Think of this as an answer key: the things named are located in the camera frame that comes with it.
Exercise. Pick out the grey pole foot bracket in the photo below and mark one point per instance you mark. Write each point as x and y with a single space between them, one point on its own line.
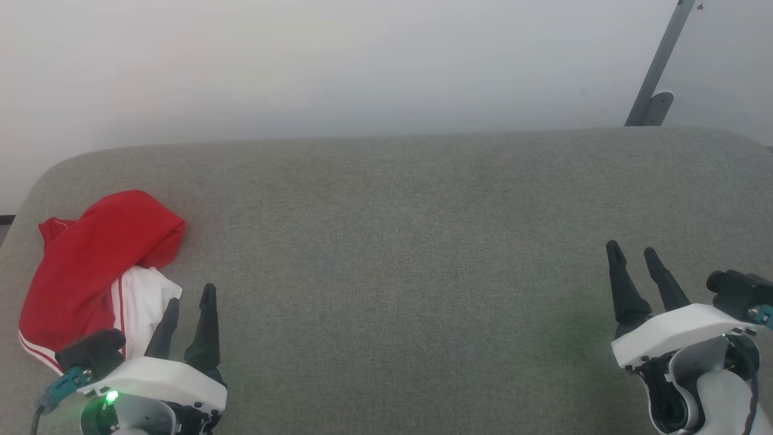
661 109

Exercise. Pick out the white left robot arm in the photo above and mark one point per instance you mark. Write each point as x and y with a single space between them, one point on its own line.
136 420

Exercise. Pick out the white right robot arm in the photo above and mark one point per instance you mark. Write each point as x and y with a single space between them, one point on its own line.
734 405

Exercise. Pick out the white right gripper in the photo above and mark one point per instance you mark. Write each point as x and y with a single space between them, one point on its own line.
676 335

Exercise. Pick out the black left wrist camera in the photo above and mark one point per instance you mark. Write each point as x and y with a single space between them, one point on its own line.
93 353

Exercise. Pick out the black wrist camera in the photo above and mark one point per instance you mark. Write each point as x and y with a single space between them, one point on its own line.
93 353
740 296

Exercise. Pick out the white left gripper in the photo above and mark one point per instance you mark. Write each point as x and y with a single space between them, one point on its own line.
163 377

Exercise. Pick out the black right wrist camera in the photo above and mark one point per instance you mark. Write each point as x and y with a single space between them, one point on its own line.
740 296

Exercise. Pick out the red and white shirt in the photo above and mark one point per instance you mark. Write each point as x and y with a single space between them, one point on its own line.
90 266

